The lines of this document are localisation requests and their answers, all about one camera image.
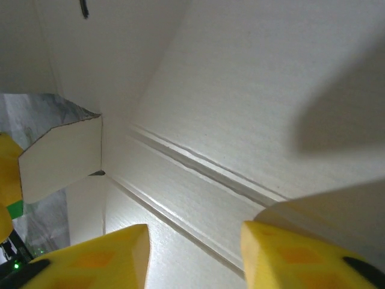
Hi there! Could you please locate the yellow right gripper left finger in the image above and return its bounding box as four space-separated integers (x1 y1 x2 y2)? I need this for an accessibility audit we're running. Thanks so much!
17 223 151 289

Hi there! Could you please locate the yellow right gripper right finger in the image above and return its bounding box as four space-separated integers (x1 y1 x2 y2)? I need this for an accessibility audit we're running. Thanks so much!
240 220 385 289

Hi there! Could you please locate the white lavender paper box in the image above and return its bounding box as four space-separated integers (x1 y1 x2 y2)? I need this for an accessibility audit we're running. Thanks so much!
0 0 385 289

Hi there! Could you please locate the large green block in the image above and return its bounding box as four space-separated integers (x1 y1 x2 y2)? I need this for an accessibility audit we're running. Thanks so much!
6 200 25 219

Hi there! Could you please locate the thin black left gripper cable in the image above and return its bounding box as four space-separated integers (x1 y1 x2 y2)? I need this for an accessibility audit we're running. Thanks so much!
78 0 90 19

